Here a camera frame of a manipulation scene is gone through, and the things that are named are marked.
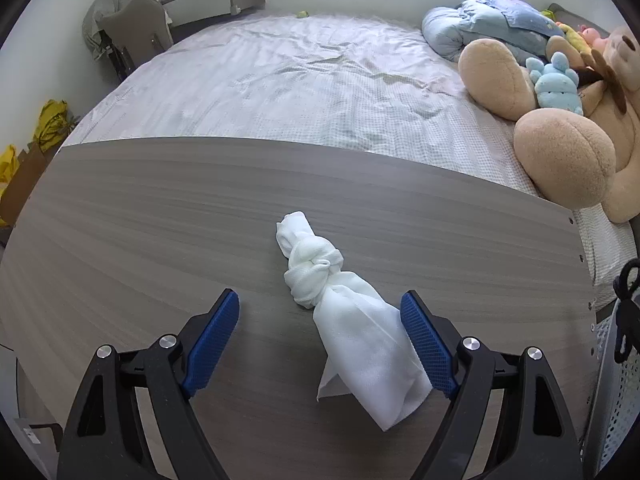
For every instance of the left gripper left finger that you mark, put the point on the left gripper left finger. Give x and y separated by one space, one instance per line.
203 340

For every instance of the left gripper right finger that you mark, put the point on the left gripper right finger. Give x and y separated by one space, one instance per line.
435 341

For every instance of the white knotted cloth bag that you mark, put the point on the white knotted cloth bag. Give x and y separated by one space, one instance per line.
368 352

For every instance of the grey plastic laundry basket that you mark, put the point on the grey plastic laundry basket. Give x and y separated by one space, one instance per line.
614 414

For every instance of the large tan teddy bear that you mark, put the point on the large tan teddy bear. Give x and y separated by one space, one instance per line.
574 161

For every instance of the bed with white sheet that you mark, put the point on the bed with white sheet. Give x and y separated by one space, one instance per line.
358 83

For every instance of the small blue plush toy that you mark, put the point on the small blue plush toy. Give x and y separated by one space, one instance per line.
555 83

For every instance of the yellow bag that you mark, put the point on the yellow bag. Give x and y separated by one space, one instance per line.
20 172

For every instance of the pink yellow plush toys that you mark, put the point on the pink yellow plush toys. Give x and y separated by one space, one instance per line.
584 39

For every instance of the light blue pillow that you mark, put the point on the light blue pillow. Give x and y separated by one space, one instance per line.
519 26

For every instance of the grey chair with clothes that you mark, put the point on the grey chair with clothes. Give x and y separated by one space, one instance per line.
128 32

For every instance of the grey white desk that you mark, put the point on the grey white desk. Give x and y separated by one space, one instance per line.
183 12

